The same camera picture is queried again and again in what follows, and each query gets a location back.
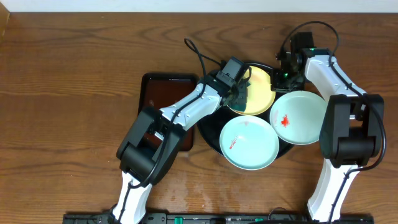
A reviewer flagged yellow plate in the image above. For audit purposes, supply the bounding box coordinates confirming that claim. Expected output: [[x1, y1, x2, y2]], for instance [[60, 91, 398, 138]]
[[238, 65, 276, 115]]

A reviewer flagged green scouring sponge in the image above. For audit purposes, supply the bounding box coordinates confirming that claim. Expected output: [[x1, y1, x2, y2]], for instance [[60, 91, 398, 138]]
[[229, 103, 246, 113]]

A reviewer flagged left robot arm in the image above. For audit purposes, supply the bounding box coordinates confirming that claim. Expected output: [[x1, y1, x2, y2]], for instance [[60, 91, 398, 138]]
[[109, 68, 246, 223]]

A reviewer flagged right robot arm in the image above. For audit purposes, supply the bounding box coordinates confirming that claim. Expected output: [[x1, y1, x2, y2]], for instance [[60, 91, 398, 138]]
[[271, 47, 386, 223]]

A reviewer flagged rectangular black brown tray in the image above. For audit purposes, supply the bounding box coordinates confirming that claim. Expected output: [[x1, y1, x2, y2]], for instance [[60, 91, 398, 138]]
[[137, 72, 198, 152]]

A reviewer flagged light green plate right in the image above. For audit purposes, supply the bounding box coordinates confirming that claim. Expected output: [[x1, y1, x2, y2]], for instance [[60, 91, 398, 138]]
[[269, 91, 327, 145]]

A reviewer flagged light green plate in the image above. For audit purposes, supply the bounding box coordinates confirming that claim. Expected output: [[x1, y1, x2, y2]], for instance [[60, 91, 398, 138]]
[[269, 91, 327, 145], [219, 116, 279, 170]]

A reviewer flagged light green plate front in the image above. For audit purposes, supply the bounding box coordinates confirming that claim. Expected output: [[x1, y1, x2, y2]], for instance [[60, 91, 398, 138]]
[[219, 116, 279, 170]]

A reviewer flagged right black cable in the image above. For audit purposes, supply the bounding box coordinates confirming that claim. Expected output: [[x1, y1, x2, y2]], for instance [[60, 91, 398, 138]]
[[278, 21, 387, 223]]

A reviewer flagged black cable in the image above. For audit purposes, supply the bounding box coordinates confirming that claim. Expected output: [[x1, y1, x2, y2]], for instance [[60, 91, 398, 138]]
[[116, 37, 224, 224], [278, 21, 387, 223]]

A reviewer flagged left black cable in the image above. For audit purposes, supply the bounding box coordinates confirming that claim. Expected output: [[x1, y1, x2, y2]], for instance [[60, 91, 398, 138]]
[[116, 37, 224, 224]]

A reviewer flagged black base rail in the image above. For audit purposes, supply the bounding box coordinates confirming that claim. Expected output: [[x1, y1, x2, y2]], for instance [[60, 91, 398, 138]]
[[62, 212, 376, 224]]

